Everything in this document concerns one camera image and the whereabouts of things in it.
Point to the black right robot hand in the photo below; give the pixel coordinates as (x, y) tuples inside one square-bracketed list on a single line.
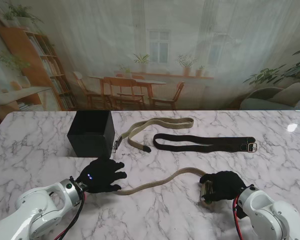
[(225, 185)]

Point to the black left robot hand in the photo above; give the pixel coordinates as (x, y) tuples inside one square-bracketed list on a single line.
[(102, 175)]

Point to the beige woven belt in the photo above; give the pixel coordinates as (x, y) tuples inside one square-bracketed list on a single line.
[(164, 121), (152, 185)]

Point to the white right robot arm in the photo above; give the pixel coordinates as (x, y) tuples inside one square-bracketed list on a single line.
[(270, 215)]

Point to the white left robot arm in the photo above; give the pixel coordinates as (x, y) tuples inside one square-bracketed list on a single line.
[(34, 212)]

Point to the black belt storage box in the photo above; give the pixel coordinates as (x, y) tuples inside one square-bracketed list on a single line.
[(89, 140)]

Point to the black belt with silver buckle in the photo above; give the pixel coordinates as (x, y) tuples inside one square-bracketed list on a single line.
[(202, 145)]

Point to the printed room scene backdrop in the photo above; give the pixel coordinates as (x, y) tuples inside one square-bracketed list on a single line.
[(149, 50)]

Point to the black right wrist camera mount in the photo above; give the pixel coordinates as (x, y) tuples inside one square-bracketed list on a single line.
[(241, 212)]

